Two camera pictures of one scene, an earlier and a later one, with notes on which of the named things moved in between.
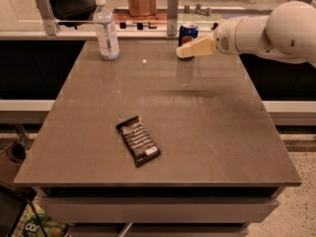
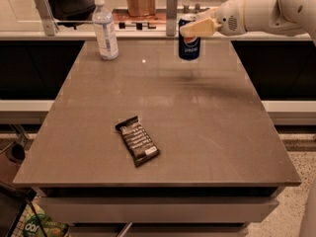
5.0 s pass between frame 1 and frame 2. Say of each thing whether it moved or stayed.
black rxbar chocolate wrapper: stayed
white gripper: moved
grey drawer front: stayed
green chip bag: stayed
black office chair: stayed
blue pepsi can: moved
